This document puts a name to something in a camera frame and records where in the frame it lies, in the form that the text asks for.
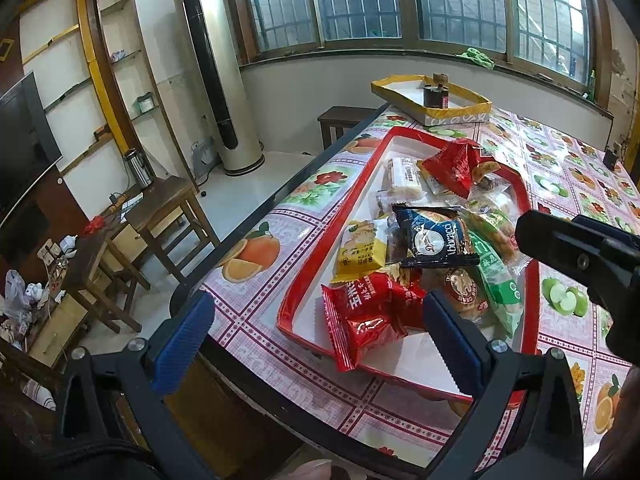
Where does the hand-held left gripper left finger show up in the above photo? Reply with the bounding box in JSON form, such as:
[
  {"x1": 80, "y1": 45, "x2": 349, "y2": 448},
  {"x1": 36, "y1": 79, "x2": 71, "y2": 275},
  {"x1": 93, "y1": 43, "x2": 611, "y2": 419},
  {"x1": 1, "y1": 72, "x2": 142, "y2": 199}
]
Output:
[{"x1": 52, "y1": 290, "x2": 217, "y2": 480}]

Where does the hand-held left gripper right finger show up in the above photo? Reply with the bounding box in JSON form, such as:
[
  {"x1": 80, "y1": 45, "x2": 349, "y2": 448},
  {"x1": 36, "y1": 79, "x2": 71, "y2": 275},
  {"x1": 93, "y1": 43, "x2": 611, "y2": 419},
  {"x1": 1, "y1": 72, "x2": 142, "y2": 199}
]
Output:
[{"x1": 422, "y1": 289, "x2": 586, "y2": 480}]

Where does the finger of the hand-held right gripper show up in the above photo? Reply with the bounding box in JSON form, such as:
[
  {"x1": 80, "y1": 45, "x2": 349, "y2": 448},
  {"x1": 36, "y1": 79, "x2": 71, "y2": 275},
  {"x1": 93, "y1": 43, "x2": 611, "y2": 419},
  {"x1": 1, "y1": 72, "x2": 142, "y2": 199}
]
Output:
[{"x1": 515, "y1": 210, "x2": 608, "y2": 291}]

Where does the red snack tray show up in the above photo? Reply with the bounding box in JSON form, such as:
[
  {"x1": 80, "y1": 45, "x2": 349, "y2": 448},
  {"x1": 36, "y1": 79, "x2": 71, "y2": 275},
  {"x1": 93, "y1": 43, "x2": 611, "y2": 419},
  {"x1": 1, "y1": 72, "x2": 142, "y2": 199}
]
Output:
[{"x1": 276, "y1": 126, "x2": 542, "y2": 406}]

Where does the green snack packet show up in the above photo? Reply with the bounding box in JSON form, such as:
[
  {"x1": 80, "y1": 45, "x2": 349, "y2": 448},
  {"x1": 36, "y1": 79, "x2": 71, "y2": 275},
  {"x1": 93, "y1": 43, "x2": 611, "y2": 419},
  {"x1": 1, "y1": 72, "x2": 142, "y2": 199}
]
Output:
[{"x1": 470, "y1": 230, "x2": 525, "y2": 338}]

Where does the large red snack packet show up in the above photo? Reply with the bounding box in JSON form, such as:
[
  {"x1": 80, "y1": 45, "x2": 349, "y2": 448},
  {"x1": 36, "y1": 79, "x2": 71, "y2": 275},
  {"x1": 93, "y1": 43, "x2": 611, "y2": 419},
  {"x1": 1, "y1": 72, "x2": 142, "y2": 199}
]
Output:
[{"x1": 321, "y1": 272, "x2": 428, "y2": 373}]

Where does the dark blue snack packet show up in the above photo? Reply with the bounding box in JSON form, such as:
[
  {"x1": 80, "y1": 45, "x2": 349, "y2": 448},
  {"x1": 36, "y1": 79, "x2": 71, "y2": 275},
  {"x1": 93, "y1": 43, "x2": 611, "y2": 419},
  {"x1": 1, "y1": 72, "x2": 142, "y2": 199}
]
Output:
[{"x1": 391, "y1": 203, "x2": 481, "y2": 268}]

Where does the red crinkled snack packet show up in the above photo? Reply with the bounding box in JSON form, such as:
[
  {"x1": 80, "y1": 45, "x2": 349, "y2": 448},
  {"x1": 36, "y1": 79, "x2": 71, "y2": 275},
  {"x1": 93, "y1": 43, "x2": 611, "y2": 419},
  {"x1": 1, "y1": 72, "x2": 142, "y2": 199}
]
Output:
[{"x1": 421, "y1": 139, "x2": 483, "y2": 200}]

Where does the yellow snack packet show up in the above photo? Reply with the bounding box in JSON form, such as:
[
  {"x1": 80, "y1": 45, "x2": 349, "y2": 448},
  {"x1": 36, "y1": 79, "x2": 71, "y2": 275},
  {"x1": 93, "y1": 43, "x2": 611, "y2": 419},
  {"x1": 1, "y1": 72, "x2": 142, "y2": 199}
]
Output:
[{"x1": 331, "y1": 219, "x2": 390, "y2": 285}]

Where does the yellow cardboard box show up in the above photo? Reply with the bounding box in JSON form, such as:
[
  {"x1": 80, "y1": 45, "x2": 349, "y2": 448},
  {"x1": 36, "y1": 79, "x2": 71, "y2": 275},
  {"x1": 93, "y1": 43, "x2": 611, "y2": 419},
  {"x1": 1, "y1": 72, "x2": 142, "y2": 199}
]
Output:
[{"x1": 371, "y1": 74, "x2": 493, "y2": 127}]

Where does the long beige biscuit packet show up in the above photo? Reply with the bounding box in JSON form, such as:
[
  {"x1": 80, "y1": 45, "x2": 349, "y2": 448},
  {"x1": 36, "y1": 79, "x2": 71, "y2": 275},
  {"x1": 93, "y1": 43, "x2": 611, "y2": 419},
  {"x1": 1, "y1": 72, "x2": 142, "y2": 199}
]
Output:
[{"x1": 382, "y1": 156, "x2": 428, "y2": 206}]

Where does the person's left hand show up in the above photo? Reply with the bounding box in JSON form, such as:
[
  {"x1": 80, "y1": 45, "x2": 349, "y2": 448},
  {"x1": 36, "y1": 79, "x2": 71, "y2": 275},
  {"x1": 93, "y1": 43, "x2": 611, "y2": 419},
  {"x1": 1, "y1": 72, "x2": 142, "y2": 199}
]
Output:
[{"x1": 280, "y1": 459, "x2": 333, "y2": 480}]

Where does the clear bread packet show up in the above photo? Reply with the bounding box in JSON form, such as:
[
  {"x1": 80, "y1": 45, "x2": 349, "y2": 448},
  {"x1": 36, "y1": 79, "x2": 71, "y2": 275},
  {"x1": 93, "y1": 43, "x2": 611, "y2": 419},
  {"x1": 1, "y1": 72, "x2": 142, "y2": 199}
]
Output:
[{"x1": 460, "y1": 194, "x2": 531, "y2": 266}]

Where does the round brown cookie packet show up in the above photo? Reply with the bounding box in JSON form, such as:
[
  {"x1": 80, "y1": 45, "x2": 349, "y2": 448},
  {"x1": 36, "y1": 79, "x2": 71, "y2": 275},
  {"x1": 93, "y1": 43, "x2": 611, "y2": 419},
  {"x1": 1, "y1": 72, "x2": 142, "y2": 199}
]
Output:
[{"x1": 437, "y1": 265, "x2": 493, "y2": 328}]

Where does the brown pastry packet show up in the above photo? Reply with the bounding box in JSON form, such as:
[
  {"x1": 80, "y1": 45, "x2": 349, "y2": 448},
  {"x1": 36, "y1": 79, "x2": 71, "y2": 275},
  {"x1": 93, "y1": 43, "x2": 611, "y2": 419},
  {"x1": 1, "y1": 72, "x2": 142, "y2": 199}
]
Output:
[{"x1": 470, "y1": 160, "x2": 512, "y2": 196}]

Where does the light wooden stool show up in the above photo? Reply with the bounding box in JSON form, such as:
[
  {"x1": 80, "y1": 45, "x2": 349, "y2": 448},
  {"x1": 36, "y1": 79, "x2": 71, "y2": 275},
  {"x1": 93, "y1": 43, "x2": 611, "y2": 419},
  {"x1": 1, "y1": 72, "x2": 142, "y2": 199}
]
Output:
[{"x1": 122, "y1": 176, "x2": 221, "y2": 283}]

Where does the white power strip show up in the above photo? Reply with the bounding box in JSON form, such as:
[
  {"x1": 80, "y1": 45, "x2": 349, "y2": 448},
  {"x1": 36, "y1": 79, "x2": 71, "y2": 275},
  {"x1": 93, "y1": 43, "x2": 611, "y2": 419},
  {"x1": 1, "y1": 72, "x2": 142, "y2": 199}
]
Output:
[{"x1": 107, "y1": 192, "x2": 143, "y2": 216}]

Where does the white plastic bag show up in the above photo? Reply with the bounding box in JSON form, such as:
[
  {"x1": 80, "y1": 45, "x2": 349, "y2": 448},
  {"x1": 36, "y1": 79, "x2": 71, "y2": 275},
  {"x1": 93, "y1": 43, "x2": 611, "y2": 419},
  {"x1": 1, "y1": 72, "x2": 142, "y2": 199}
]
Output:
[{"x1": 2, "y1": 269, "x2": 36, "y2": 321}]

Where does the green cloth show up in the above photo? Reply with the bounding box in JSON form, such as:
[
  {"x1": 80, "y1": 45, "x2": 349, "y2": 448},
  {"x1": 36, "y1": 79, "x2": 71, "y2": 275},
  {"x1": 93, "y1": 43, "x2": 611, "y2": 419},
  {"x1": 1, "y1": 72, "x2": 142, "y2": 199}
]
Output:
[{"x1": 457, "y1": 47, "x2": 496, "y2": 68}]

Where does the white tower air conditioner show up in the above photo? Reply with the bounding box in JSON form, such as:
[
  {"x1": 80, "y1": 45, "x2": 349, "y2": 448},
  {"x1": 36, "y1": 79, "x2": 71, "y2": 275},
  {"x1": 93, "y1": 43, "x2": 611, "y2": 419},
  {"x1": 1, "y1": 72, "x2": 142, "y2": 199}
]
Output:
[{"x1": 172, "y1": 0, "x2": 266, "y2": 177}]

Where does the dark wooden stool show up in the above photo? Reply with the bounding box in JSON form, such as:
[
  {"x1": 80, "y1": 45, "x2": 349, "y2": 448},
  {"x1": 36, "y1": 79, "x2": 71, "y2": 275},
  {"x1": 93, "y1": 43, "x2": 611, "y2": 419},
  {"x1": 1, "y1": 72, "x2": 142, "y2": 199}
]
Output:
[{"x1": 318, "y1": 106, "x2": 388, "y2": 148}]

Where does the black flat television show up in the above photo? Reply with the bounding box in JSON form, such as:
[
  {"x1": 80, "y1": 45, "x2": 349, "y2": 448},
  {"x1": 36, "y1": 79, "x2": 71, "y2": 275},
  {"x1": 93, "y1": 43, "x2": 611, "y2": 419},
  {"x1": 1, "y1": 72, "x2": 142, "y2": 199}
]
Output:
[{"x1": 0, "y1": 71, "x2": 63, "y2": 216}]

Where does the brown framed barred window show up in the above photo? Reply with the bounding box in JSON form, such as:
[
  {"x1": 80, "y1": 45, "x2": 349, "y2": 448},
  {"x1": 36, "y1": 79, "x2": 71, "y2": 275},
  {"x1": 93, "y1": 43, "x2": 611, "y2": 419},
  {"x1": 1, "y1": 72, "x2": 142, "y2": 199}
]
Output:
[{"x1": 220, "y1": 0, "x2": 608, "y2": 88}]

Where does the yellow framed wall shelf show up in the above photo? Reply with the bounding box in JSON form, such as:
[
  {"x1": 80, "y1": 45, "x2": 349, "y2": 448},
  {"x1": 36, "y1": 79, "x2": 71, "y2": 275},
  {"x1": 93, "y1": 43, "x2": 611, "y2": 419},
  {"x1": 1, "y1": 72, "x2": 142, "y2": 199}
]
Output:
[{"x1": 20, "y1": 0, "x2": 166, "y2": 186}]

